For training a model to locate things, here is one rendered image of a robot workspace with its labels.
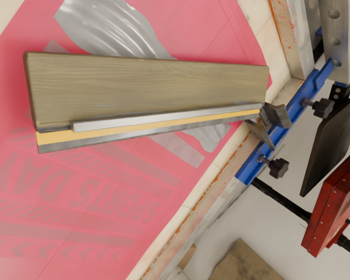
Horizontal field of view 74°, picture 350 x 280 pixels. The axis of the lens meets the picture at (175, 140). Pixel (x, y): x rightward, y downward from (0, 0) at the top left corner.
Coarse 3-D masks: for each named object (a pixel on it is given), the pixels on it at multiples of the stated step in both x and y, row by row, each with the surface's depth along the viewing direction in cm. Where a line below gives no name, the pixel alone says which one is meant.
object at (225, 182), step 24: (288, 0) 37; (288, 24) 40; (288, 48) 46; (288, 96) 53; (240, 144) 54; (240, 168) 52; (216, 192) 53; (192, 216) 54; (192, 240) 54; (168, 264) 52
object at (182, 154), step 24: (240, 24) 38; (216, 48) 37; (240, 48) 40; (144, 144) 37; (168, 144) 40; (192, 144) 44; (168, 168) 43; (192, 168) 47; (168, 216) 50; (144, 240) 48; (48, 264) 36; (72, 264) 39; (96, 264) 43; (120, 264) 47
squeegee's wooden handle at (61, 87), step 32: (32, 64) 21; (64, 64) 22; (96, 64) 24; (128, 64) 26; (160, 64) 28; (192, 64) 32; (224, 64) 35; (32, 96) 21; (64, 96) 23; (96, 96) 25; (128, 96) 27; (160, 96) 30; (192, 96) 33; (224, 96) 37; (256, 96) 42; (64, 128) 24
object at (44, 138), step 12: (180, 120) 34; (192, 120) 35; (204, 120) 37; (36, 132) 23; (60, 132) 24; (72, 132) 25; (84, 132) 26; (96, 132) 27; (108, 132) 28; (120, 132) 29
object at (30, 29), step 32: (32, 0) 21; (64, 0) 22; (128, 0) 26; (160, 0) 28; (192, 0) 31; (224, 0) 34; (32, 32) 22; (64, 32) 24; (160, 32) 30; (192, 32) 33; (0, 64) 22; (0, 96) 23; (0, 128) 24
